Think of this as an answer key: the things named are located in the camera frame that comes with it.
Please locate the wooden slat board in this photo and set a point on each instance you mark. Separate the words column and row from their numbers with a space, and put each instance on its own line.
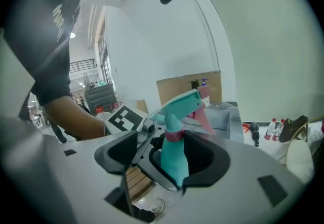
column 136, row 182

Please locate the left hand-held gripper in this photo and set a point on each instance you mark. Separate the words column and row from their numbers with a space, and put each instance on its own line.
column 125, row 119

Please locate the red label water bottle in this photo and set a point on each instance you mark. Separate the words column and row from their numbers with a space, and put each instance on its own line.
column 278, row 132
column 269, row 130

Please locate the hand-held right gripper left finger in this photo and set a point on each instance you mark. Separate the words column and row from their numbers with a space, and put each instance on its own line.
column 76, row 167

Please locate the black cloth bundle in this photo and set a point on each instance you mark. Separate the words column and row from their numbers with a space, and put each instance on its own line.
column 254, row 133

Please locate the black railing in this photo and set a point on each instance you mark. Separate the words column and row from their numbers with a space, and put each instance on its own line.
column 82, row 65

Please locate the black bag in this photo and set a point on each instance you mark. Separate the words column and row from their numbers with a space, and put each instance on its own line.
column 293, row 129

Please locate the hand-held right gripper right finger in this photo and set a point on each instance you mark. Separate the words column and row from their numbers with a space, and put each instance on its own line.
column 243, row 175

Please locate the small cardboard box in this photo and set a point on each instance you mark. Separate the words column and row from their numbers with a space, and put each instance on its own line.
column 141, row 106

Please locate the blue pump bottle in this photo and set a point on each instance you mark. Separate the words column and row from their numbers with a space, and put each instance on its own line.
column 204, row 82

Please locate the person's left forearm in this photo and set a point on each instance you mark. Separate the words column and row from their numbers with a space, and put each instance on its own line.
column 76, row 122

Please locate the teal spray bottle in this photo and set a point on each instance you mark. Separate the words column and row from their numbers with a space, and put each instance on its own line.
column 174, row 159

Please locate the grey metal cabinet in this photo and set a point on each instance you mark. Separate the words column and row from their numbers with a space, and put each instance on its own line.
column 222, row 119

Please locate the person's black shirt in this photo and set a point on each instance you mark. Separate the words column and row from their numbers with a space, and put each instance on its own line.
column 40, row 36

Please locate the large cardboard box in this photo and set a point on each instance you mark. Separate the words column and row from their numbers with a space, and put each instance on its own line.
column 177, row 89

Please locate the person's white shoe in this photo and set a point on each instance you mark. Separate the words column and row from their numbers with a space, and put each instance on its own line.
column 157, row 208

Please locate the grey storage crate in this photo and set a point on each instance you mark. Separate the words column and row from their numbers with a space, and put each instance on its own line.
column 100, row 96

